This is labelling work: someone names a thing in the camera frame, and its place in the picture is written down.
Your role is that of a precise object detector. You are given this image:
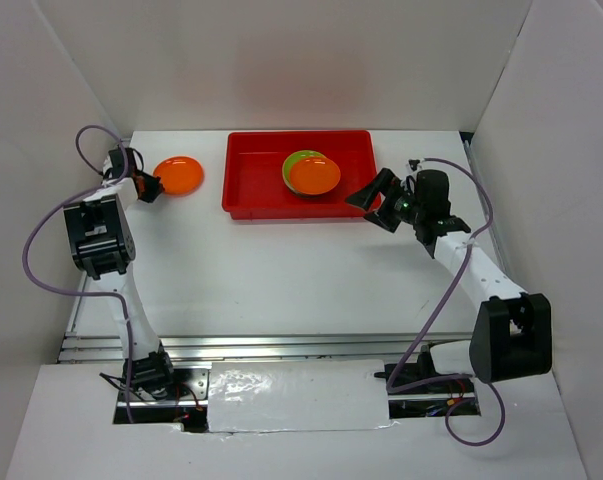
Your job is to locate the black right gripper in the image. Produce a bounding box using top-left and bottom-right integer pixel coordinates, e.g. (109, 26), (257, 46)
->
(344, 167), (425, 233)

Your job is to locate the orange plate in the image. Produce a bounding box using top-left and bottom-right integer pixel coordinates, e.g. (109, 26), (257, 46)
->
(153, 156), (204, 196)
(290, 157), (341, 196)

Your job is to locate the green plate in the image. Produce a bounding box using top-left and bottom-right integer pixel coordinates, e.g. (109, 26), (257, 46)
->
(282, 150), (325, 193)

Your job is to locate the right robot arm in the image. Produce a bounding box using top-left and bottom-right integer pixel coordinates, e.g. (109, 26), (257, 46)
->
(346, 168), (553, 383)

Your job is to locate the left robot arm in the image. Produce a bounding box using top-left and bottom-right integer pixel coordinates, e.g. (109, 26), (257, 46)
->
(63, 147), (179, 400)

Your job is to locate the red plastic bin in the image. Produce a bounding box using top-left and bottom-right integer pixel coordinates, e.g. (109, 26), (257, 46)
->
(222, 130), (377, 220)

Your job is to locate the white foil cover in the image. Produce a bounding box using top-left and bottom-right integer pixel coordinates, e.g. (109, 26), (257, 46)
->
(207, 360), (391, 433)

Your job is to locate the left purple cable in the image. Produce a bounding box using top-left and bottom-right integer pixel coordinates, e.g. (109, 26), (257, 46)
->
(21, 124), (142, 351)

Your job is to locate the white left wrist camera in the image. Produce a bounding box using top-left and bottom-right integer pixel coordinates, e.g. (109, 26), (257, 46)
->
(101, 156), (112, 179)

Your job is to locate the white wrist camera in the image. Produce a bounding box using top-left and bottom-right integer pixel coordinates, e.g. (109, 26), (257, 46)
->
(101, 156), (112, 179)
(406, 159), (425, 175)

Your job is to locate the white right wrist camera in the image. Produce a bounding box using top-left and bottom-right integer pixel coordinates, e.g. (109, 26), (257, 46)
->
(406, 159), (425, 175)

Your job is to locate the aluminium rail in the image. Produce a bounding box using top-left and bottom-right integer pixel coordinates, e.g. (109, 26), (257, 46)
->
(58, 333), (482, 362)

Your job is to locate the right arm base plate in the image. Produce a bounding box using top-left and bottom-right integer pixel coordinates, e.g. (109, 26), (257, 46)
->
(373, 363), (471, 395)

